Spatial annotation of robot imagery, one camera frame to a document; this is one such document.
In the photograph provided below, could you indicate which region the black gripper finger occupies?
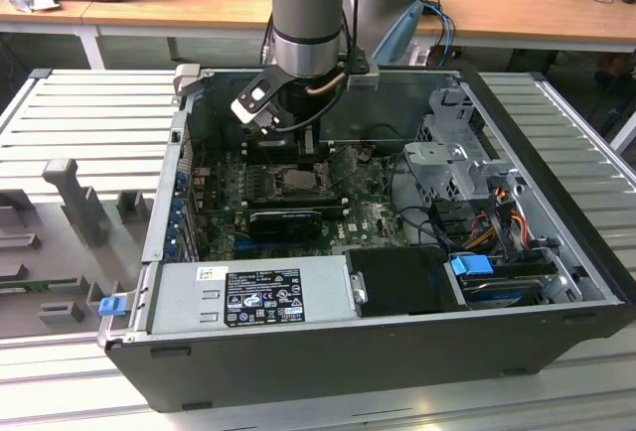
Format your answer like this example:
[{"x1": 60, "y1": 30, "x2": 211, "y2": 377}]
[{"x1": 297, "y1": 125, "x2": 320, "y2": 170}]

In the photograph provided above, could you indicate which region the metal socket cover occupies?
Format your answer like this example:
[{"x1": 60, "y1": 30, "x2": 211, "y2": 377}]
[{"x1": 315, "y1": 161, "x2": 333, "y2": 195}]

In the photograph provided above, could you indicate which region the silver square CPU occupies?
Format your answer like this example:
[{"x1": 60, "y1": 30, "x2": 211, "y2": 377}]
[{"x1": 283, "y1": 168, "x2": 320, "y2": 192}]

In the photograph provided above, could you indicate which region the CPU socket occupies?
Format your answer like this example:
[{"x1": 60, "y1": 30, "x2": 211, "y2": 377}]
[{"x1": 265, "y1": 162, "x2": 330, "y2": 199}]

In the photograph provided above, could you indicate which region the blue expansion slot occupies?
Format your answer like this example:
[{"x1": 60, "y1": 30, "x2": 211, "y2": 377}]
[{"x1": 233, "y1": 237, "x2": 264, "y2": 259}]

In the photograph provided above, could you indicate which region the green motherboard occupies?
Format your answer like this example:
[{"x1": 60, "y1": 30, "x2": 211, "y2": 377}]
[{"x1": 196, "y1": 142, "x2": 413, "y2": 261}]

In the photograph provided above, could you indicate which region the black graphics card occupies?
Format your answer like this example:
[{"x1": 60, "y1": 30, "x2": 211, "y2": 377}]
[{"x1": 247, "y1": 210, "x2": 323, "y2": 241}]

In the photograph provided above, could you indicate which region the pale blue teach pendant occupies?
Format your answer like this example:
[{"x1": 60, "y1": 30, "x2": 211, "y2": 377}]
[{"x1": 372, "y1": 1, "x2": 424, "y2": 65}]

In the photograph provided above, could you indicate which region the metal drive cage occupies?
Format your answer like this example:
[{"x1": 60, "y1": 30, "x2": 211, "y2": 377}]
[{"x1": 401, "y1": 85, "x2": 528, "y2": 204}]

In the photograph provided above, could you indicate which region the grey power supply unit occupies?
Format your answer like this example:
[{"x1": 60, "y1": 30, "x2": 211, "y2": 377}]
[{"x1": 148, "y1": 256, "x2": 359, "y2": 336}]

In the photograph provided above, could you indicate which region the blue disk carrier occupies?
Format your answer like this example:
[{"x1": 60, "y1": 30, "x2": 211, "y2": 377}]
[{"x1": 449, "y1": 255, "x2": 493, "y2": 281}]

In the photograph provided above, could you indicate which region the black open PC case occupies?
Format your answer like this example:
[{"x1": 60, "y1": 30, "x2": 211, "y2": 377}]
[{"x1": 101, "y1": 64, "x2": 636, "y2": 415}]

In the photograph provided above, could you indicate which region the hard disk drive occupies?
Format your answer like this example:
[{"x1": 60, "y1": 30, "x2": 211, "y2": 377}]
[{"x1": 456, "y1": 271, "x2": 544, "y2": 309}]

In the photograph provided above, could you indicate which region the blue case latch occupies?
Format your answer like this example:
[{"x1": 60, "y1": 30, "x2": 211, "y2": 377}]
[{"x1": 98, "y1": 296, "x2": 126, "y2": 318}]

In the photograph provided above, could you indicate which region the grey parts rack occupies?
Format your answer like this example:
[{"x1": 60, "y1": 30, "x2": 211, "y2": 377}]
[{"x1": 0, "y1": 157, "x2": 156, "y2": 339}]

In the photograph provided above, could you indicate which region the green RAM stick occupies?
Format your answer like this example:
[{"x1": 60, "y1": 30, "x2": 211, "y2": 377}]
[{"x1": 0, "y1": 278, "x2": 81, "y2": 296}]

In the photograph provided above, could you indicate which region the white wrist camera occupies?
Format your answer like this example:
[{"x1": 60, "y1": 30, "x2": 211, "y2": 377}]
[{"x1": 230, "y1": 75, "x2": 282, "y2": 125}]

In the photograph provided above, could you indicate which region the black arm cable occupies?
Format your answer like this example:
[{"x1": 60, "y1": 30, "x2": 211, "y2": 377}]
[{"x1": 340, "y1": 0, "x2": 367, "y2": 63}]

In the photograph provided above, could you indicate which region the black internal cable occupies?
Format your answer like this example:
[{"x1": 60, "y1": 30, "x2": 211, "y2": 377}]
[{"x1": 386, "y1": 151, "x2": 451, "y2": 246}]

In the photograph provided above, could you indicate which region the grey case release handle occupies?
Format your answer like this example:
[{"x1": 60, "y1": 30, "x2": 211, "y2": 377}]
[{"x1": 173, "y1": 64, "x2": 203, "y2": 92}]

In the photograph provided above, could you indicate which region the blue cable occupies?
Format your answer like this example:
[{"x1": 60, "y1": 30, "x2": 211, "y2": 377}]
[{"x1": 421, "y1": 1, "x2": 457, "y2": 68}]

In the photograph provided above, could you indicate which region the orange yellow wire bundle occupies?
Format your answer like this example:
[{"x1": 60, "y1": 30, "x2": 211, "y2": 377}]
[{"x1": 464, "y1": 201, "x2": 531, "y2": 249}]

